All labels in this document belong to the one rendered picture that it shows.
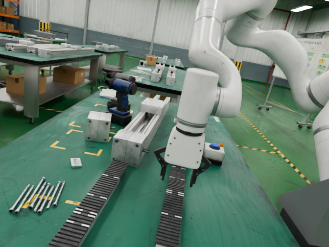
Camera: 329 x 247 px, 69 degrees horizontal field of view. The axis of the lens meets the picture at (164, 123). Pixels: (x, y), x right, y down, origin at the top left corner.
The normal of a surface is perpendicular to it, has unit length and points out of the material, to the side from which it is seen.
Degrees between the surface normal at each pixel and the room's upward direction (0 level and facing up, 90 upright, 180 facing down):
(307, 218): 90
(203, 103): 91
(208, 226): 0
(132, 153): 90
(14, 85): 90
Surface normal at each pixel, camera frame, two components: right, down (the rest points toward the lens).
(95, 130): 0.16, 0.34
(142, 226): 0.18, -0.93
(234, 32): -0.63, 0.59
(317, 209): -0.98, -0.18
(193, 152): -0.13, 0.29
